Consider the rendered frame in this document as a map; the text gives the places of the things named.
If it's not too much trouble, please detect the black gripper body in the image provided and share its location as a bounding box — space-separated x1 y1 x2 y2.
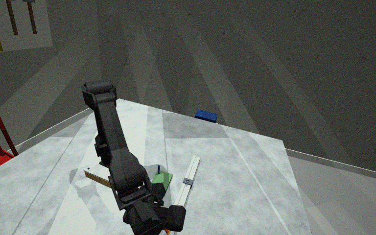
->
122 196 186 232

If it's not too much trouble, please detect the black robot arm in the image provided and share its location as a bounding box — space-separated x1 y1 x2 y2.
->
82 79 166 235

